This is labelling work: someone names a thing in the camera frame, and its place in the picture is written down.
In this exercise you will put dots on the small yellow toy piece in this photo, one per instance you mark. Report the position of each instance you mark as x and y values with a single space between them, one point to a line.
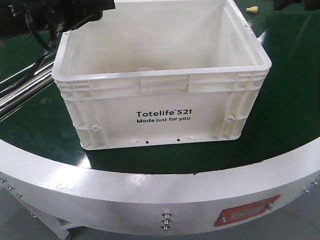
252 9

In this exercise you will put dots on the white curved conveyor frame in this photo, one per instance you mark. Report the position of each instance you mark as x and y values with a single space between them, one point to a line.
65 196

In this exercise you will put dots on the white plastic tote box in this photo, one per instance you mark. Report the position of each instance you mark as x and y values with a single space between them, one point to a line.
208 70

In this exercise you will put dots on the pink plush ball yellow trim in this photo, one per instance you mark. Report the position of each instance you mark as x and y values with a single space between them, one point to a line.
143 69

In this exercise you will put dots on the orange warning label plate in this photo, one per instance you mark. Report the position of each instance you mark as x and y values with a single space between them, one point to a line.
244 212

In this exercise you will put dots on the steel conveyor rollers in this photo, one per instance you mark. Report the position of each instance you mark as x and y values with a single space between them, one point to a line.
24 90

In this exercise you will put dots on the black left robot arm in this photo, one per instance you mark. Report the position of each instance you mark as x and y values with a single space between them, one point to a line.
45 19

